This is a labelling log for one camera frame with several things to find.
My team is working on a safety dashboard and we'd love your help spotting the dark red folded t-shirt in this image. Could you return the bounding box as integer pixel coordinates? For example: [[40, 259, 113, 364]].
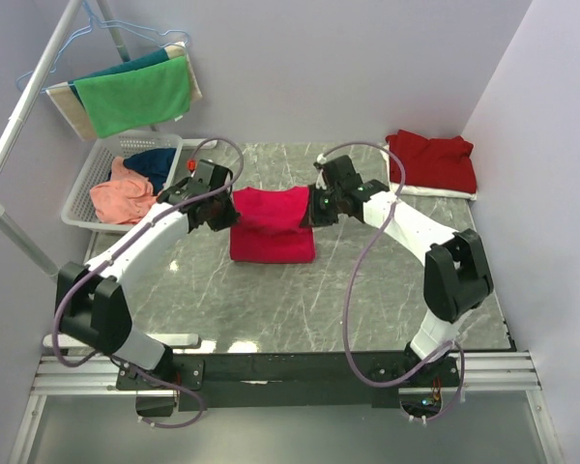
[[386, 130, 478, 196]]

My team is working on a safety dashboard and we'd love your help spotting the blue wire hanger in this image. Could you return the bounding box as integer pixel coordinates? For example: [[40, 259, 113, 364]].
[[14, 10, 191, 96]]

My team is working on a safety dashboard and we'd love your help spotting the pink red t-shirt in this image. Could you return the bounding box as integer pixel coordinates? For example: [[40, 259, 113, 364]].
[[229, 187, 316, 264]]

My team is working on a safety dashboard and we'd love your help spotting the salmon t-shirt in basket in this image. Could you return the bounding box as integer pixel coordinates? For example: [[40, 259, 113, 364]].
[[89, 157, 158, 225]]

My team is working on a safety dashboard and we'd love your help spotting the teal hanging towel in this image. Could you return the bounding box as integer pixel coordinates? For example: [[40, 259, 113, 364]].
[[69, 48, 170, 112]]

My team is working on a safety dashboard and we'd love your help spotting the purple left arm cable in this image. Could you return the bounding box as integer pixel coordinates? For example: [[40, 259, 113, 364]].
[[51, 136, 246, 429]]

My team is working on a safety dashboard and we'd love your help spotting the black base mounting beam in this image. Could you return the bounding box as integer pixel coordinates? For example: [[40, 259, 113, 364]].
[[115, 351, 461, 418]]

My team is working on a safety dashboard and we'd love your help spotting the green hanging towel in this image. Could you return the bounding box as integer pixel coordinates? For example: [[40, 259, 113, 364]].
[[73, 56, 191, 138]]

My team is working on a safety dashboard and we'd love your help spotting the navy t-shirt in basket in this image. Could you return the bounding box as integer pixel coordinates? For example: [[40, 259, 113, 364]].
[[123, 148, 176, 194]]

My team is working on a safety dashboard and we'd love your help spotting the aluminium rail frame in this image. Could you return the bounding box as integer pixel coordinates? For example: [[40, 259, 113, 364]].
[[10, 352, 563, 463]]

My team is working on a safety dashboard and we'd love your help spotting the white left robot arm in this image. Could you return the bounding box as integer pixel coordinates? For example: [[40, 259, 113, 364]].
[[51, 159, 239, 389]]

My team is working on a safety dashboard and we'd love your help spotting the white folded t-shirt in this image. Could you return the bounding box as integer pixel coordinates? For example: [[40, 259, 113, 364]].
[[380, 145, 478, 201]]

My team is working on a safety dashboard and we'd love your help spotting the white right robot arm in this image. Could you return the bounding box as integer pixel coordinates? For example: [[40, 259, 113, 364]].
[[302, 154, 494, 388]]

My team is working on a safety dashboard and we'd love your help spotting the white laundry basket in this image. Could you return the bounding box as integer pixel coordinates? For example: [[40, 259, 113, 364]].
[[61, 130, 184, 234]]

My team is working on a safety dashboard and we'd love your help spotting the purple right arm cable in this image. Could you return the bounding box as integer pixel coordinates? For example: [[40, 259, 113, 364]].
[[316, 140, 466, 422]]

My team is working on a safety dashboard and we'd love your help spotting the white clothes rack pole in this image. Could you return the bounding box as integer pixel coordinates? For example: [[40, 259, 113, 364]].
[[0, 0, 160, 286]]

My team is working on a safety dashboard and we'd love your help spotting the beige hanging towel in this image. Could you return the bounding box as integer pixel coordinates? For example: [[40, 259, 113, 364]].
[[45, 42, 202, 140]]

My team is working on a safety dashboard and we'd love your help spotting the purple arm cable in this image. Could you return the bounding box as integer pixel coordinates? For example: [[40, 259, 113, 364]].
[[51, 136, 246, 429], [316, 140, 466, 422]]

